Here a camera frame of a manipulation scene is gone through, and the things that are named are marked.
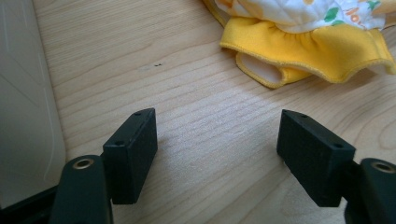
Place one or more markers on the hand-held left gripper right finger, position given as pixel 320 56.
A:
pixel 314 155

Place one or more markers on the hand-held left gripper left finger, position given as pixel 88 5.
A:
pixel 130 158

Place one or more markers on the yellow and white baby garment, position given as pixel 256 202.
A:
pixel 299 43

